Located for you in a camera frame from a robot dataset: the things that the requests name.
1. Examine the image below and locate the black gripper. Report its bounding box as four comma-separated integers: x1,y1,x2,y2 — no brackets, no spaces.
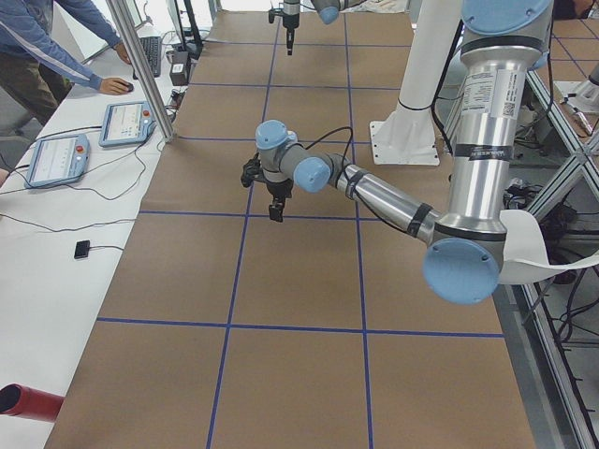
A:
283,2,300,55
266,180,294,222

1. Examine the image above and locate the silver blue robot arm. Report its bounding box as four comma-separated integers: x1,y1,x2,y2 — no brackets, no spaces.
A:
255,1,552,304
269,0,361,55

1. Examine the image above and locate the person hand on mouse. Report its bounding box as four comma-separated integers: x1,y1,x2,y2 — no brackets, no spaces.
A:
99,78,128,95

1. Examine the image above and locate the black box with white label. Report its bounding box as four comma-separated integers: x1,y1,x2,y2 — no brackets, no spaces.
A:
169,51,191,86

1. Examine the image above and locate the black keyboard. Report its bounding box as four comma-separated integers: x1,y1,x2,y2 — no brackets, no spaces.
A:
139,36,162,78

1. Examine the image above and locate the far blue teach pendant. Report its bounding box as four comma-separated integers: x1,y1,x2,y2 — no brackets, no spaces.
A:
98,101,155,148

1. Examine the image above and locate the blue teach pendant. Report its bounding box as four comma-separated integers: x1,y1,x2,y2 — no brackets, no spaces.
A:
98,101,155,148
24,134,90,189

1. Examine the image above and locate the small black square device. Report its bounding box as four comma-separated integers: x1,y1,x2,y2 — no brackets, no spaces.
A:
74,239,91,260

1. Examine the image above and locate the near blue teach pendant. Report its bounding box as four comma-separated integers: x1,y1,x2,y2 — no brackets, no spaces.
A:
24,134,90,189

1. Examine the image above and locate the person in blue sweater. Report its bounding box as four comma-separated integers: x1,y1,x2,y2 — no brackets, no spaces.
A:
0,0,135,127

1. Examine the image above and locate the red cylinder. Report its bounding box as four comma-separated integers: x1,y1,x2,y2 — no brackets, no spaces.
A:
1,384,65,423

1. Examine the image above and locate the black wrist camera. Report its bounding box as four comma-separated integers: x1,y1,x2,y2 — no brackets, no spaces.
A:
268,3,285,24

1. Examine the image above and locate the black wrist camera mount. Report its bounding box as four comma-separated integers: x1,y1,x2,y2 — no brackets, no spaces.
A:
241,152,265,188

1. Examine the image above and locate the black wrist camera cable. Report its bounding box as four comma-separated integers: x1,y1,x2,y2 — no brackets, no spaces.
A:
303,125,355,183

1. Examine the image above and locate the aluminium frame post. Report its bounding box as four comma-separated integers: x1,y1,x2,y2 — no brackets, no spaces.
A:
107,0,175,142

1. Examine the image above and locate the white pedestal column with base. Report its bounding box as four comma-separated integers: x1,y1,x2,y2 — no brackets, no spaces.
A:
370,0,462,166

